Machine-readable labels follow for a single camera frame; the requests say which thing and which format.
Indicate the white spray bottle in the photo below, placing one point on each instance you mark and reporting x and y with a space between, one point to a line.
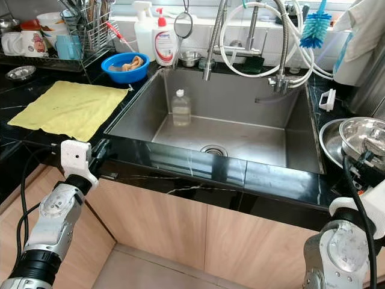
143 36

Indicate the yellow cloth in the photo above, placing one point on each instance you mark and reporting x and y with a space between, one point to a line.
66 108

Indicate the small white plastic holder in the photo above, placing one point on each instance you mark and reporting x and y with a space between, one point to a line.
329 99

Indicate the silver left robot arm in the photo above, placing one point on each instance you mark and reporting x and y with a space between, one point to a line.
57 220

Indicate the large steel bowl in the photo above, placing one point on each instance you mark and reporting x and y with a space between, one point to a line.
331 144

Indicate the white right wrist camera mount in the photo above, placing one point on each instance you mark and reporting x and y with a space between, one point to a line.
373 205

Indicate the blue cup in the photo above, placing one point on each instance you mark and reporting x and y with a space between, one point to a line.
69 49

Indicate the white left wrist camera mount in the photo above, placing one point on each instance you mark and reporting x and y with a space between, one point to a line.
77 156

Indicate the steel cylinder water filter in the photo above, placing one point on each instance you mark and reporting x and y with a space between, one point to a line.
370 90

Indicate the clear plastic bottle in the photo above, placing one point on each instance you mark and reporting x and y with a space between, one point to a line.
181 111

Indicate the white cylinder water filter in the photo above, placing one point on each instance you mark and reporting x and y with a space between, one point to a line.
352 69

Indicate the wooden cabinet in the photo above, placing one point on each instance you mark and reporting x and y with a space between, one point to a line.
156 229

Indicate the stainless steel sink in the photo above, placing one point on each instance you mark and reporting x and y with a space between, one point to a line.
240 138

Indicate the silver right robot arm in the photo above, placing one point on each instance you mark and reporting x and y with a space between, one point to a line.
343 253

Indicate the small shallow steel dish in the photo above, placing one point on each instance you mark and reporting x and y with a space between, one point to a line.
20 73

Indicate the blue bottle brush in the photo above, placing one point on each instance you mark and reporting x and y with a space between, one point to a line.
316 30

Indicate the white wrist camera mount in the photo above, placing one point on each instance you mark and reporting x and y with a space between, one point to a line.
373 205
77 156

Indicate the beige cloth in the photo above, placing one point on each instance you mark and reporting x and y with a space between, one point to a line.
367 24

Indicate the small steel cup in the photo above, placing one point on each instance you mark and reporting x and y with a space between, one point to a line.
190 59

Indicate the blue plastic bowl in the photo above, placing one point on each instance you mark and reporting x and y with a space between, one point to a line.
113 73

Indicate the white mug with print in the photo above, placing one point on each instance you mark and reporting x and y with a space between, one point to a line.
34 44

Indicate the white red-capped soap bottle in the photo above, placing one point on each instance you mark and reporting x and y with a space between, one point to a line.
163 48

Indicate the small steel bowl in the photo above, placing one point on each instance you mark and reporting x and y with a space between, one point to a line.
364 135

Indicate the steel kitchen faucet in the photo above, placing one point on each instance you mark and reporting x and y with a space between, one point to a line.
216 42

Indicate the plain white mug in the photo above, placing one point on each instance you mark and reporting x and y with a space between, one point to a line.
10 44

